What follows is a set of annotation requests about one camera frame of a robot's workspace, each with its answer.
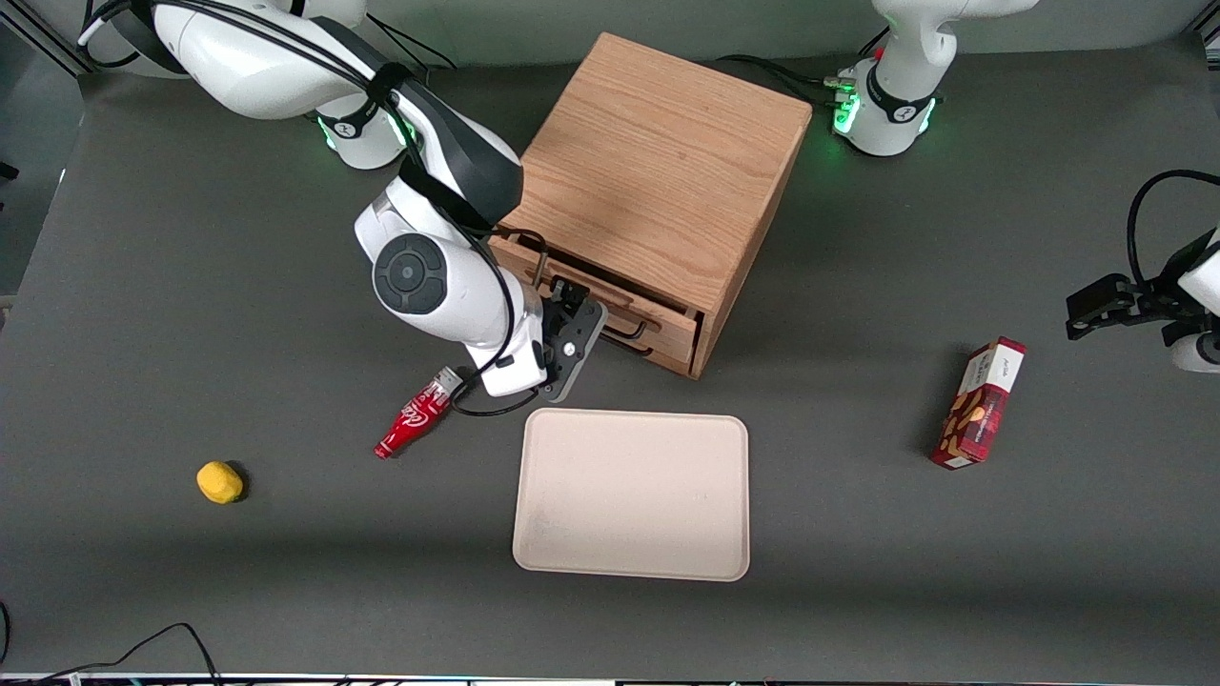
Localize red Coca-Cola bottle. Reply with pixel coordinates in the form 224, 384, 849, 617
374, 367, 465, 460

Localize black cables at arm base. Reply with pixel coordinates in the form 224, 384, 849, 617
715, 52, 859, 102

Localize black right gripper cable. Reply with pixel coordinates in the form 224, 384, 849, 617
450, 367, 544, 418

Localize beige plastic tray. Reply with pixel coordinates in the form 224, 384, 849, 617
512, 408, 751, 582

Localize red snack box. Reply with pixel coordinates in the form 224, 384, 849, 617
929, 336, 1028, 470

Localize black cable at table edge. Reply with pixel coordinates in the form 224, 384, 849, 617
0, 602, 222, 686

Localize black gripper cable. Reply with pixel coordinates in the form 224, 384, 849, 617
450, 367, 544, 418
1127, 170, 1220, 287

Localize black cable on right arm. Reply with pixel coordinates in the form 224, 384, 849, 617
78, 0, 520, 374

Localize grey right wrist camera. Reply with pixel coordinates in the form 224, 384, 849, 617
545, 297, 609, 403

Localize wooden drawer cabinet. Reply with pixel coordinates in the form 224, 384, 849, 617
491, 31, 814, 380

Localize grey metal frame bar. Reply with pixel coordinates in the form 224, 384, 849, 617
0, 0, 92, 77

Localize black drawer handle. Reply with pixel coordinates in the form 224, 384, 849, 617
520, 229, 553, 290
599, 317, 663, 358

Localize wooden drawer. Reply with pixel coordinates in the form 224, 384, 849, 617
503, 233, 704, 334
491, 250, 699, 377

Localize yellow lemon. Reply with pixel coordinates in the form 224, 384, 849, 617
196, 461, 245, 505

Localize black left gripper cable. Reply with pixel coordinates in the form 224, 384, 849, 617
1127, 170, 1220, 287

